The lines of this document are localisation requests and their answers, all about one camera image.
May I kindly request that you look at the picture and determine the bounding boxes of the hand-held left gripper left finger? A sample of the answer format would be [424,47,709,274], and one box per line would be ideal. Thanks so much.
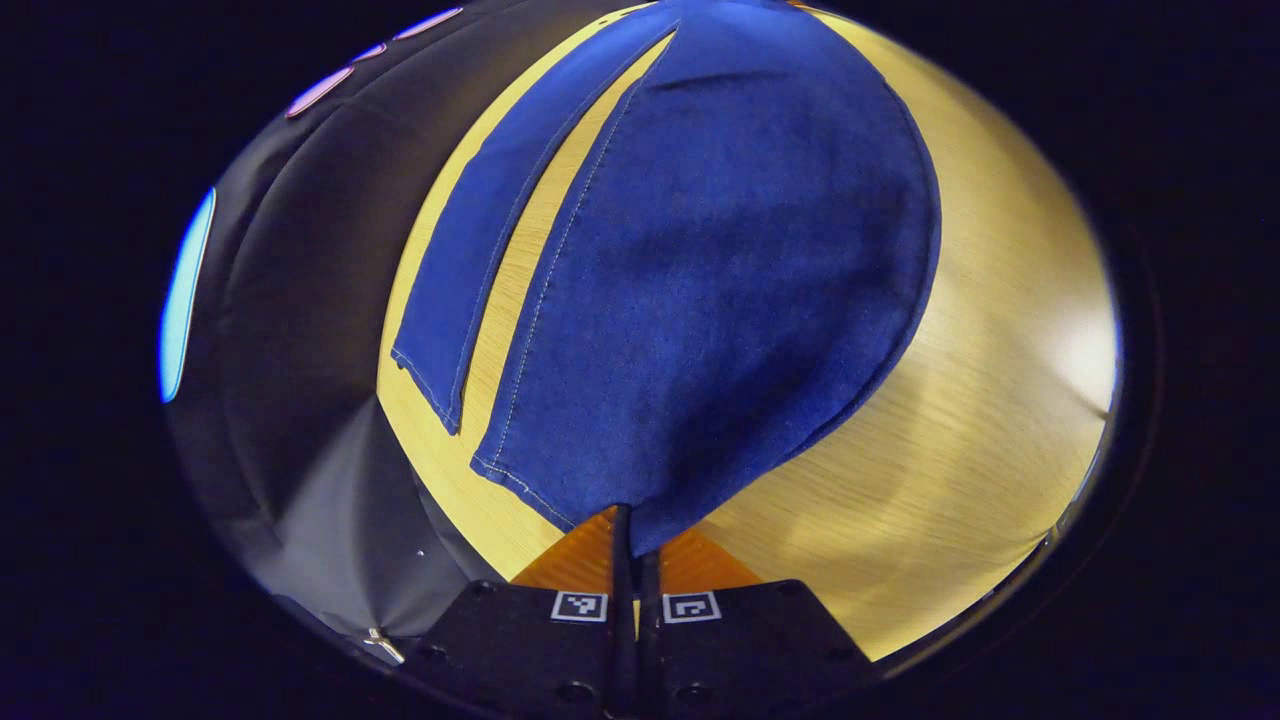
[395,505,638,720]

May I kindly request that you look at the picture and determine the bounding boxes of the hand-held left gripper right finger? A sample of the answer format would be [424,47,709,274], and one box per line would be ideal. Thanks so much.
[637,525,881,720]

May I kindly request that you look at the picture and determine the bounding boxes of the blue jeans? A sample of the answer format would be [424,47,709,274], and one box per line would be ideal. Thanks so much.
[390,0,943,558]

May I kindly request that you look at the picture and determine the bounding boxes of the black backdrop cloth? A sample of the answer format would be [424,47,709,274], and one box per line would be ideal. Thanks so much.
[160,0,641,651]

